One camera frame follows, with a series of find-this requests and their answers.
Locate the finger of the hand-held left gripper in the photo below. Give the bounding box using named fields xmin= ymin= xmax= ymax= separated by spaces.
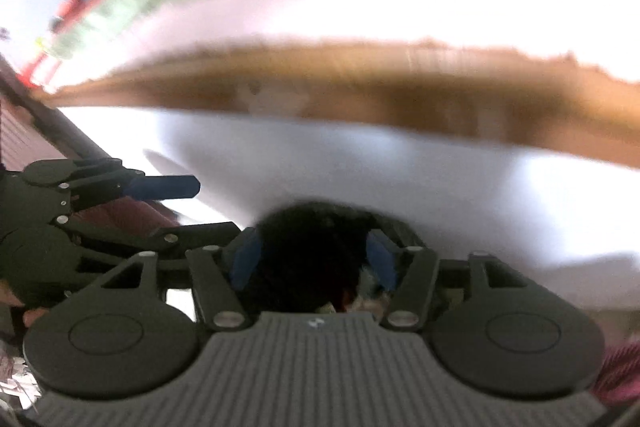
xmin=22 ymin=158 xmax=201 ymax=208
xmin=54 ymin=216 xmax=244 ymax=270

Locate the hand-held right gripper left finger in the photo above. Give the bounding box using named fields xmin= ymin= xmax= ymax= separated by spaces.
xmin=80 ymin=228 xmax=264 ymax=333

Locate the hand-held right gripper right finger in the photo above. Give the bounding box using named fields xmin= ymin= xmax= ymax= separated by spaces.
xmin=366 ymin=229 xmax=547 ymax=333

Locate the dark object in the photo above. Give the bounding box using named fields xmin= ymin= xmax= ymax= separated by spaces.
xmin=247 ymin=201 xmax=383 ymax=315

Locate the white cardboard box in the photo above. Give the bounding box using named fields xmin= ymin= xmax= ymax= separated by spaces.
xmin=30 ymin=0 xmax=640 ymax=313

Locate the person's left hand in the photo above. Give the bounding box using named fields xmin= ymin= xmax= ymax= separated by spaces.
xmin=0 ymin=284 xmax=53 ymax=329

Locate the maroon cloth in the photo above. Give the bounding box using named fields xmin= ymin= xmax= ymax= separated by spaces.
xmin=0 ymin=99 xmax=176 ymax=228

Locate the dark metal bar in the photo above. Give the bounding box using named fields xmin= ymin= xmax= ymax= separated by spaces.
xmin=0 ymin=57 xmax=118 ymax=162

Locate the red box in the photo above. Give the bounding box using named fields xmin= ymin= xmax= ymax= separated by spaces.
xmin=22 ymin=0 xmax=136 ymax=88

